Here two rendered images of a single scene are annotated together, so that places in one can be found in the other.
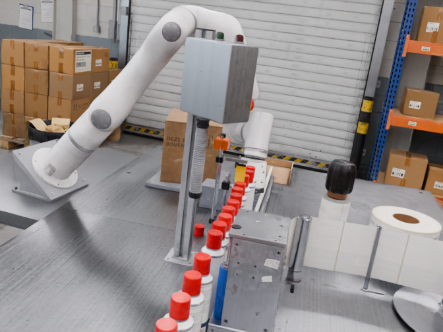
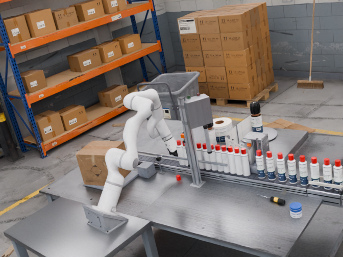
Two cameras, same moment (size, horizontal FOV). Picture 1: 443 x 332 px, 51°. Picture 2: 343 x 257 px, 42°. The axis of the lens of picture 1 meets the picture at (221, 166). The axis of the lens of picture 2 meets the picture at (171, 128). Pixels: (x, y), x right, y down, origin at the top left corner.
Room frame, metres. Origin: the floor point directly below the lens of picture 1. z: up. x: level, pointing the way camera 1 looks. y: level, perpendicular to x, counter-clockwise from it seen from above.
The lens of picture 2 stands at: (-0.12, 2.61, 2.46)
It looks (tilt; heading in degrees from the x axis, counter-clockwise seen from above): 22 degrees down; 301
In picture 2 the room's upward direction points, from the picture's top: 11 degrees counter-clockwise
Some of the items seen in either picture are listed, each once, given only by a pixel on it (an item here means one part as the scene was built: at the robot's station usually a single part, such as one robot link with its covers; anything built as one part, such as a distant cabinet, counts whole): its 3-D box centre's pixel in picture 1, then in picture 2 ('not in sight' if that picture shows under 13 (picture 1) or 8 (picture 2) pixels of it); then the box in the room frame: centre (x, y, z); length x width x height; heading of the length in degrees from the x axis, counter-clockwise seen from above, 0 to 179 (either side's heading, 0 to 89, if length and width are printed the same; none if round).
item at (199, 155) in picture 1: (198, 159); (207, 139); (1.14, 0.06, 1.18); 0.04 x 0.04 x 0.21
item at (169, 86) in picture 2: not in sight; (172, 105); (2.72, -2.30, 0.48); 0.89 x 0.63 x 0.96; 93
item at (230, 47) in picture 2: not in sight; (227, 55); (2.47, -3.83, 0.70); 1.20 x 0.82 x 1.39; 170
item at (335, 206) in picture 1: (334, 208); (209, 132); (1.31, -0.35, 1.03); 0.09 x 0.09 x 0.30
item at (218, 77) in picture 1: (218, 80); (197, 111); (1.19, 0.04, 1.38); 0.17 x 0.10 x 0.19; 46
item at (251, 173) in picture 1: (244, 201); (186, 153); (1.41, -0.09, 0.98); 0.05 x 0.05 x 0.20
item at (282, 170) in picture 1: (265, 168); not in sight; (2.27, -0.23, 0.85); 0.30 x 0.26 x 0.04; 171
